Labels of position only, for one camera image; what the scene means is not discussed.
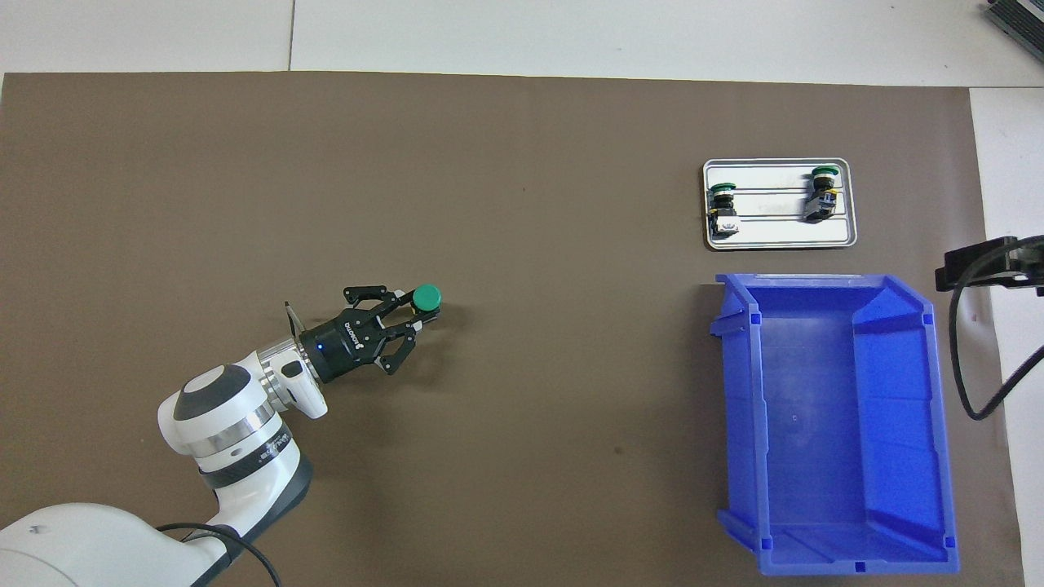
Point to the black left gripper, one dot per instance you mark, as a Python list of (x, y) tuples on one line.
[(342, 346)]

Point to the green push button switch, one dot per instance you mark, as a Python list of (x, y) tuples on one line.
[(426, 297), (820, 200), (723, 208)]

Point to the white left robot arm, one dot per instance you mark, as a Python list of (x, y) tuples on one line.
[(228, 440)]

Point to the grey metal tray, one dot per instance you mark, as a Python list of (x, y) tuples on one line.
[(775, 232)]

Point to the blue plastic storage bin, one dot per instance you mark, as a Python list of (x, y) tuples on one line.
[(832, 424)]

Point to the brown table mat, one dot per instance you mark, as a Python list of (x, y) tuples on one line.
[(245, 147)]

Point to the grey ribbed device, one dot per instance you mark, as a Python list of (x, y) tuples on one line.
[(1024, 20)]

